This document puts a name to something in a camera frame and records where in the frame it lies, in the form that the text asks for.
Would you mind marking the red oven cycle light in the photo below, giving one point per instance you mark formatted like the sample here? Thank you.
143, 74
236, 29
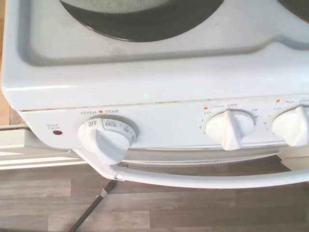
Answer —
57, 132

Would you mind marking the black tripod leg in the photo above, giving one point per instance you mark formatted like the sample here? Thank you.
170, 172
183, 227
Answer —
96, 200

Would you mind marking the white oven temperature knob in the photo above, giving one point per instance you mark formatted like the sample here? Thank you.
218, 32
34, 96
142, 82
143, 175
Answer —
106, 145

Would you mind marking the black stove burner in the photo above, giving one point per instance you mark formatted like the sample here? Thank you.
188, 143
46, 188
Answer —
299, 3
120, 26

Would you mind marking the white electric stove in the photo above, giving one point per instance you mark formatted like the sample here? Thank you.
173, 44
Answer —
144, 79

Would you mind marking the white burner knob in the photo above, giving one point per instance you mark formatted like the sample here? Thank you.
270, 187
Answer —
292, 129
230, 131

